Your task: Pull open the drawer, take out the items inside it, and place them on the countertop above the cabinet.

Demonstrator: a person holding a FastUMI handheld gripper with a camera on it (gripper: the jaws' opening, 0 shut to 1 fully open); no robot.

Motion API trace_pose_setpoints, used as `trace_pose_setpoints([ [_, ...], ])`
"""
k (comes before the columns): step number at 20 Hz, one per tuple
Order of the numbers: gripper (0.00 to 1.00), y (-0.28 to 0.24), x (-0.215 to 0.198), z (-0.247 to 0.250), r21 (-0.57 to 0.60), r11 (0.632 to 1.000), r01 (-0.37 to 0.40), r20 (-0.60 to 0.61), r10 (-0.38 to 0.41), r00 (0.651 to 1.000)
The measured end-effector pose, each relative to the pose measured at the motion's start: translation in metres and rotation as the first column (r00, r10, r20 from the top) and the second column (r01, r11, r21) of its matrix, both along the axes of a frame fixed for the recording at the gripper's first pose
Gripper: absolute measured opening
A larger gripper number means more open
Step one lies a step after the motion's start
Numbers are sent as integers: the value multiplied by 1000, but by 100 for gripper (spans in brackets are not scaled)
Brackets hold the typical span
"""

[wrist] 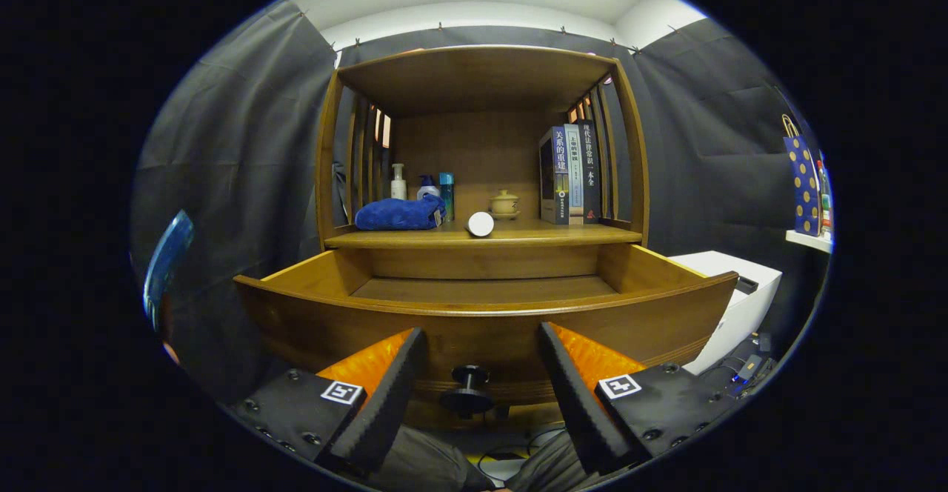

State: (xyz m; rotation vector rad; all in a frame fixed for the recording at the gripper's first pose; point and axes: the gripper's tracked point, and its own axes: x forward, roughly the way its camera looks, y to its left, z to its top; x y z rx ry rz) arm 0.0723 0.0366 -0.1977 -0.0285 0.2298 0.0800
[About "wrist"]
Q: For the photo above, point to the blue folded towel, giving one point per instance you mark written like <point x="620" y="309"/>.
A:
<point x="396" y="214"/>

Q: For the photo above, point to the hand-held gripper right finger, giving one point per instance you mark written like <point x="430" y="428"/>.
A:
<point x="576" y="407"/>

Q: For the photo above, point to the white bottle with blue cap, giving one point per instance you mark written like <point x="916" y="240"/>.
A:
<point x="428" y="192"/>

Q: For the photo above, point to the wooden cabinet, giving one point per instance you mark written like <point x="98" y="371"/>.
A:
<point x="474" y="151"/>

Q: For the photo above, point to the white shelf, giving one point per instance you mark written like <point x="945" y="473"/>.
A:
<point x="807" y="240"/>

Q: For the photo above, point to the blue polka dot gift bag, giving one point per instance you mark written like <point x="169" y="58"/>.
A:
<point x="803" y="181"/>

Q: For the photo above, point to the wooden drawer with black knob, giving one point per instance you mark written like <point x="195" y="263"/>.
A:
<point x="474" y="336"/>

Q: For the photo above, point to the pale grey spine book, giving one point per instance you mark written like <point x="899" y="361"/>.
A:
<point x="575" y="173"/>

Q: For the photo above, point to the beige lidded tea cup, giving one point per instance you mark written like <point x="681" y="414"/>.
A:
<point x="504" y="204"/>

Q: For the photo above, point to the black spine book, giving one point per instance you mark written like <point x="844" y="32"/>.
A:
<point x="590" y="173"/>

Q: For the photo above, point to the wooden countertop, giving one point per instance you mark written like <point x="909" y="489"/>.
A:
<point x="548" y="234"/>

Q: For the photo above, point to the teal spray can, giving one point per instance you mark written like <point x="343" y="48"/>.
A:
<point x="447" y="192"/>

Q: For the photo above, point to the white pump bottle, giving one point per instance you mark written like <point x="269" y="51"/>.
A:
<point x="398" y="188"/>

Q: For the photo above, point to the smartphone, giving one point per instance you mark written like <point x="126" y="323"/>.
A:
<point x="167" y="262"/>

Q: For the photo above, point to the black electronics box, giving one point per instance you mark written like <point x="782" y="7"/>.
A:
<point x="749" y="367"/>

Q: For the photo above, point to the white green face wash tube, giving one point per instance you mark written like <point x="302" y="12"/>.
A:
<point x="481" y="224"/>

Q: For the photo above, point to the clear bottle with green label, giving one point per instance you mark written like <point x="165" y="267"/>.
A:
<point x="824" y="195"/>

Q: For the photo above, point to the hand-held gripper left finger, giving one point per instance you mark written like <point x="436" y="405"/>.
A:
<point x="385" y="407"/>

